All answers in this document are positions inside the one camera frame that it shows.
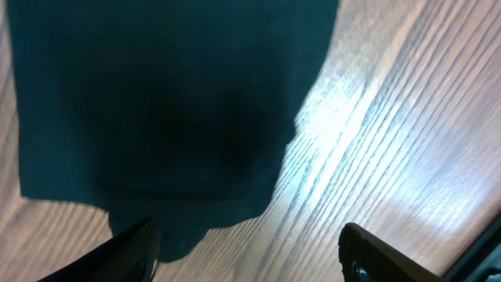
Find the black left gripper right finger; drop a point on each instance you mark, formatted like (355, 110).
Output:
(365, 257)

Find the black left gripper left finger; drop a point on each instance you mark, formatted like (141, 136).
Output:
(128, 257)

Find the dark navy t-shirt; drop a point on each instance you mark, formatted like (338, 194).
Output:
(175, 110)

